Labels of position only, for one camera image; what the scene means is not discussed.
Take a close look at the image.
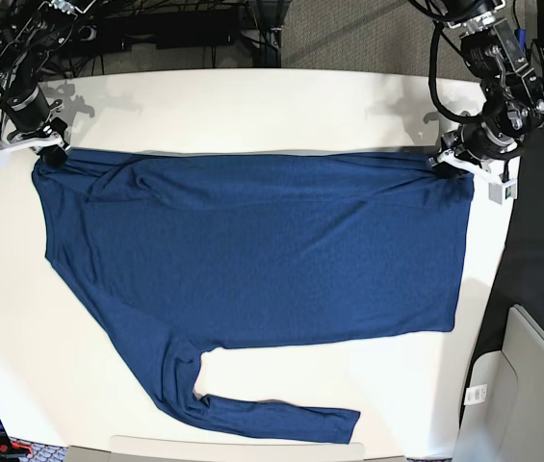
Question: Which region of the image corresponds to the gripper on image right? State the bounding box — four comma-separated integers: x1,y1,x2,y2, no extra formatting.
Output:
428,122,524,185

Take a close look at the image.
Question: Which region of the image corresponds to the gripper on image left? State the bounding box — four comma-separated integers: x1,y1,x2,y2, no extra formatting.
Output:
0,117,68,167

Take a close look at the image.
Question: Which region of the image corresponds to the blue long-sleeve shirt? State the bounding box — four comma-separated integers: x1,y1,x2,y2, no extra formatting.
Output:
32,150,474,444

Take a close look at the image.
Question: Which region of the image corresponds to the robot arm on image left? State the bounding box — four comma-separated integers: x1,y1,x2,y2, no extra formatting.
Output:
0,1,95,167

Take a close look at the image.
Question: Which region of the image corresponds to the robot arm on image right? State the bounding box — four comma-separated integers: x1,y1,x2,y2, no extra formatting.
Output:
410,1,544,181

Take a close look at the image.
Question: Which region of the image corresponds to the beige plastic bin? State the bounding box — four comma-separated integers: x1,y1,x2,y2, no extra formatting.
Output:
453,305,544,461

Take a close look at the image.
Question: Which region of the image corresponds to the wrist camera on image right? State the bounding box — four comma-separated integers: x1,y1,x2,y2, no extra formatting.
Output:
488,178,518,205

